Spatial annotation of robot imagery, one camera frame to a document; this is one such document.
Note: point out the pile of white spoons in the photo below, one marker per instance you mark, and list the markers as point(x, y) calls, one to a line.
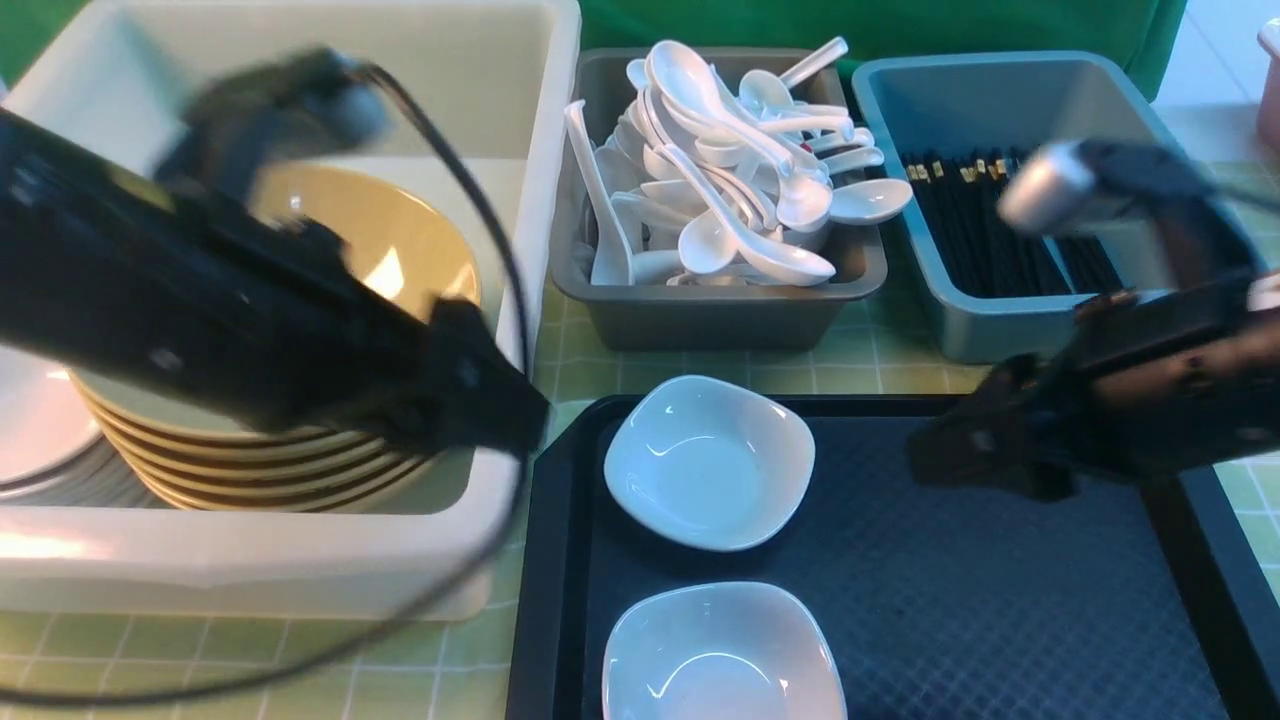
point(782, 165)

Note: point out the bundle of black chopsticks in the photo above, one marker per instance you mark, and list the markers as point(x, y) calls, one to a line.
point(981, 254)

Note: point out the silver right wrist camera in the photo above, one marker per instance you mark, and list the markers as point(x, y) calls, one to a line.
point(1078, 182)

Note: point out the upright white spoon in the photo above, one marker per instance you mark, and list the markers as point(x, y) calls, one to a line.
point(614, 263)

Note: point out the white square dish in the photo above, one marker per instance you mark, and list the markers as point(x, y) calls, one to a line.
point(725, 650)
point(710, 465)

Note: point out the stack of white plates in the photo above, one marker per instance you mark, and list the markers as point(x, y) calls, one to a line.
point(53, 453)

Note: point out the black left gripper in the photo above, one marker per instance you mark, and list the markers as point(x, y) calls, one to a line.
point(193, 299)

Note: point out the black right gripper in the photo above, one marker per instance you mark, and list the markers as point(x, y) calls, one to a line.
point(1142, 392)

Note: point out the white soup spoon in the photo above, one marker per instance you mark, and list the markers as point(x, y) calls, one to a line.
point(709, 243)

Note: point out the green cloth backdrop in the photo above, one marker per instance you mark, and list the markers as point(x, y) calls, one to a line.
point(1137, 35)

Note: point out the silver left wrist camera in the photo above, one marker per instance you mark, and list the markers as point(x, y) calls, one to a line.
point(304, 105)

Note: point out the grey plastic spoon bin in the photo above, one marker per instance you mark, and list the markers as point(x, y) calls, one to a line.
point(668, 319)

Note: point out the blue plastic chopstick bin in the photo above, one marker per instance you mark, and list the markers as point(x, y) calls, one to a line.
point(957, 104)

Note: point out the black plastic serving tray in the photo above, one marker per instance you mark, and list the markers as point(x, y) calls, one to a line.
point(1122, 602)

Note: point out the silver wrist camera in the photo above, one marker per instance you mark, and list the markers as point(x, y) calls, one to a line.
point(1078, 182)
point(304, 105)

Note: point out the stack of tan bowls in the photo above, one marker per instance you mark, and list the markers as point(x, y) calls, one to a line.
point(197, 460)

